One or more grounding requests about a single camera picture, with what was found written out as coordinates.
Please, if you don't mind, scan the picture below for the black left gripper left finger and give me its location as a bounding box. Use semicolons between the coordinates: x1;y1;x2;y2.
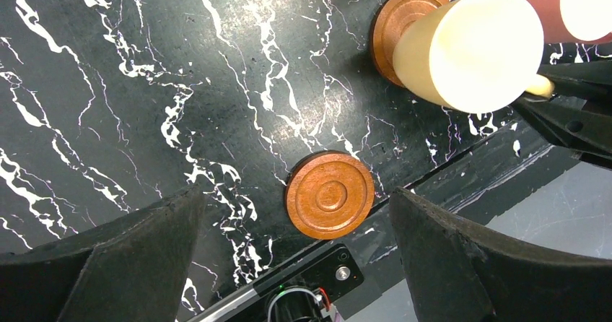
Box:
1;187;206;321

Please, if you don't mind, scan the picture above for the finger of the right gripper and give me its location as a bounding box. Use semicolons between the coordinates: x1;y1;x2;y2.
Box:
512;97;611;170
538;60;611;101

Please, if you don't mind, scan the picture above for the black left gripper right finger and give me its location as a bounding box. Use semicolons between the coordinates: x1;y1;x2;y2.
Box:
389;188;611;321

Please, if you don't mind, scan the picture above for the pink mug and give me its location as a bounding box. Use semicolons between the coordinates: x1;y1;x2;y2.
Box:
527;0;611;44

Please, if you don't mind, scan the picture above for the yellow mug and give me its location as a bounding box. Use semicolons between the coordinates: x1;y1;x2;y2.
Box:
393;0;554;113

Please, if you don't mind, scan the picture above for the stack of wooden coasters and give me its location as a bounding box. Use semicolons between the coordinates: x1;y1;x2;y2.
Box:
284;150;375;240

